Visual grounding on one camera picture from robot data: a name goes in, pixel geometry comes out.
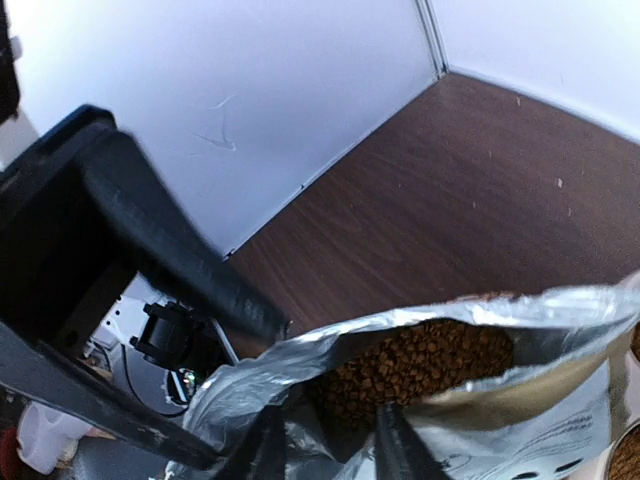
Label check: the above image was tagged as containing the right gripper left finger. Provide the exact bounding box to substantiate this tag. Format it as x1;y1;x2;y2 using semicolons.
224;407;285;480

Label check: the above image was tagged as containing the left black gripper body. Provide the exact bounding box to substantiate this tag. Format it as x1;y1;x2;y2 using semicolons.
1;105;136;350

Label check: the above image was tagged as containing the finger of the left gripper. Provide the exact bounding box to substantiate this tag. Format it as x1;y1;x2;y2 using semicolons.
1;324;218;470
82;131;289;343

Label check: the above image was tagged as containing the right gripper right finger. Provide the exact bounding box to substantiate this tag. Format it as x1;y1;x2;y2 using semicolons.
374;404;445;480

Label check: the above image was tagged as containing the dog food bag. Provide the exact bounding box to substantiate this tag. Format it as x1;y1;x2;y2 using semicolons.
165;281;639;479

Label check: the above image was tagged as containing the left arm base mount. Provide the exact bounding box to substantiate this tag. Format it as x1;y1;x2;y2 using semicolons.
129;301;238;408

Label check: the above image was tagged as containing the left aluminium frame post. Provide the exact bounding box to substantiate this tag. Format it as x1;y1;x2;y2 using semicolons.
415;0;449;79

